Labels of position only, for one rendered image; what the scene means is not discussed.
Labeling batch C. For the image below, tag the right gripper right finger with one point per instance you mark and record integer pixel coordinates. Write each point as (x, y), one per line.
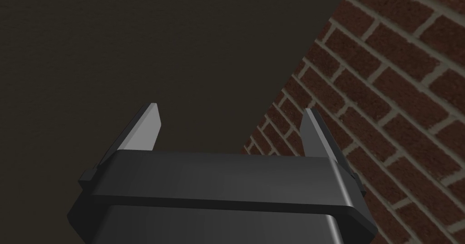
(316, 138)

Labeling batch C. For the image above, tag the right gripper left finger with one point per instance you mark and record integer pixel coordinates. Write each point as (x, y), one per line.
(143, 133)

